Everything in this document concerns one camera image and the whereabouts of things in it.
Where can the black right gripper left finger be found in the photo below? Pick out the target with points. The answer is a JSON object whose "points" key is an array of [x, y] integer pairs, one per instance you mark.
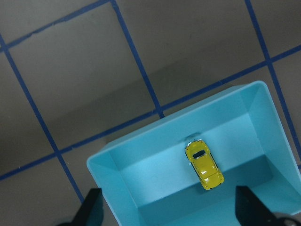
{"points": [[91, 212]]}

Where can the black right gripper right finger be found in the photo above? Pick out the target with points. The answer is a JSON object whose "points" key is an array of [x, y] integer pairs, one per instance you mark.
{"points": [[250, 211]]}

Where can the yellow beetle toy car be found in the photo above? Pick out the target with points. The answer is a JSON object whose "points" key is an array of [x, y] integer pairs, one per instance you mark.
{"points": [[202, 161]]}

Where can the light blue plastic bin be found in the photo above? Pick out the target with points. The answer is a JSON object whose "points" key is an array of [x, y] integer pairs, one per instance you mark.
{"points": [[147, 179]]}

